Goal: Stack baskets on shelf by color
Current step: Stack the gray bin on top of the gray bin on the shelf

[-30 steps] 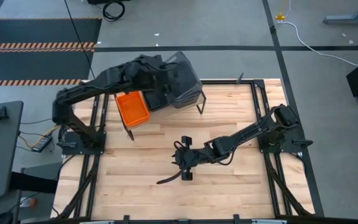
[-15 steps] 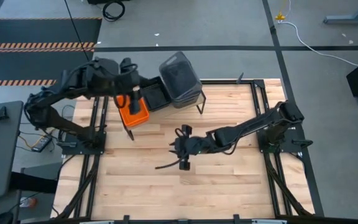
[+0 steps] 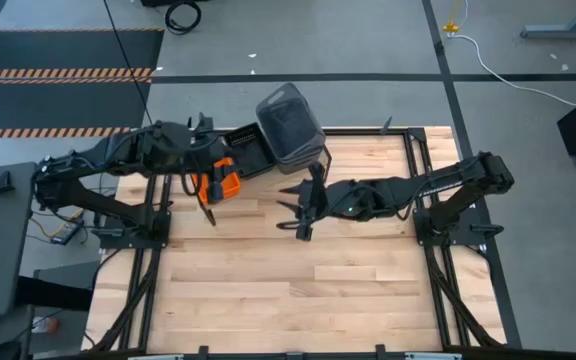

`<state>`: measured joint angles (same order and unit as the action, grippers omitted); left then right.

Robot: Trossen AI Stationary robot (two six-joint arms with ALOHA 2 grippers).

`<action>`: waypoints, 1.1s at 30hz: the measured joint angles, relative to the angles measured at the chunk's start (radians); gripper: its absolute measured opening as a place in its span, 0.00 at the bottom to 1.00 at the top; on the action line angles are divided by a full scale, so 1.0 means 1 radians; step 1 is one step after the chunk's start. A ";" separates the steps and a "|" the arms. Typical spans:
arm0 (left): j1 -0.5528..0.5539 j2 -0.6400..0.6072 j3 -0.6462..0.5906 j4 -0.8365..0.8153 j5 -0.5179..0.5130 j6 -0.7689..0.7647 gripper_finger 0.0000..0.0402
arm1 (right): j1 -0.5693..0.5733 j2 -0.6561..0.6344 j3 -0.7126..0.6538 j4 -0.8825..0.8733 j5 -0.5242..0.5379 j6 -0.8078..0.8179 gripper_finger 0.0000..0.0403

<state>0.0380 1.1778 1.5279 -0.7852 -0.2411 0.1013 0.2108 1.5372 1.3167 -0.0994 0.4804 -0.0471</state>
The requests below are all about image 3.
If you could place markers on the grey metal stand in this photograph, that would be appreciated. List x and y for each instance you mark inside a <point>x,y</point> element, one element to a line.
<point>558,32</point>

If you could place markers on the black hazard-striped floor mat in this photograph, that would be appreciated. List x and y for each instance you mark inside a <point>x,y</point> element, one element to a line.
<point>43,105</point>

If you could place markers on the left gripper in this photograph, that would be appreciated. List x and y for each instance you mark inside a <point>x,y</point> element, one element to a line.
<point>215,155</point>

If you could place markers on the black aluminium table frame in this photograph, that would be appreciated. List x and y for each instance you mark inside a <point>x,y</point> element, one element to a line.
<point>368,132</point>

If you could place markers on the small black desk stand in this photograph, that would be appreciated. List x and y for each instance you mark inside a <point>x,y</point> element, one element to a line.
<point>4,184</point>

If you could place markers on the black frame bracket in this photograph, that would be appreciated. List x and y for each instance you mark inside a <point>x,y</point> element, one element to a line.
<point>386,126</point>
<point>204,122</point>
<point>203,353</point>
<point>381,352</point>

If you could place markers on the orange and white bottle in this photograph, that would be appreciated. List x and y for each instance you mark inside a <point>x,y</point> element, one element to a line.
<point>48,325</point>

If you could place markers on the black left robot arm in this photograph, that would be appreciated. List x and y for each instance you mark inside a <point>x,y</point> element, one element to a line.
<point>118,150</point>

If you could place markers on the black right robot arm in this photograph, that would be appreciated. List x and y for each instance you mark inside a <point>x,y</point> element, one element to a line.
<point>418,189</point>

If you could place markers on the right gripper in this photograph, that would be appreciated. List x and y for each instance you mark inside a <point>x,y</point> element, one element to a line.
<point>330,200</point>

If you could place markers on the black computer mouse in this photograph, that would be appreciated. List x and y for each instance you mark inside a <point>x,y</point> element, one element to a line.
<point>7,351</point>

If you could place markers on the black power box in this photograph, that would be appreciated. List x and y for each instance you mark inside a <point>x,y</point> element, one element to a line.
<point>68,232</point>

